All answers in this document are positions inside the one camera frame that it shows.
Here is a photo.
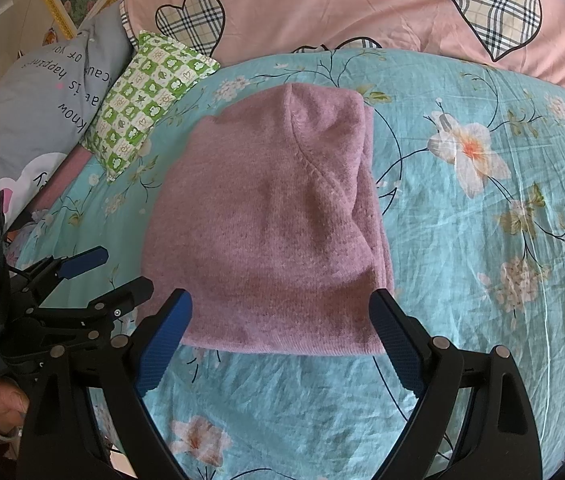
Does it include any mauve knitted sweater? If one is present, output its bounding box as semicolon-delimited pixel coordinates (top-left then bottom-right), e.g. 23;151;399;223
139;82;393;356

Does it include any grey white cartoon pillow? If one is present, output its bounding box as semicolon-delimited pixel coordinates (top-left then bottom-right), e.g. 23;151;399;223
0;153;66;228

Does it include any grey pillow with lettering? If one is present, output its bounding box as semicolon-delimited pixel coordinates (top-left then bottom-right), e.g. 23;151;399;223
0;4;132;178

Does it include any green white checkered pillow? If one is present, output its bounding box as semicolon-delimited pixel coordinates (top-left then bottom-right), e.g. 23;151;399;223
82;30;220;181

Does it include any teal floral bed sheet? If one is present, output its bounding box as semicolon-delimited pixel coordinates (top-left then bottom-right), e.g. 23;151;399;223
17;50;565;479

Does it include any pink quilt with plaid hearts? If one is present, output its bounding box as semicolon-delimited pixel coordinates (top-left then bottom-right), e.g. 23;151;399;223
120;0;565;88

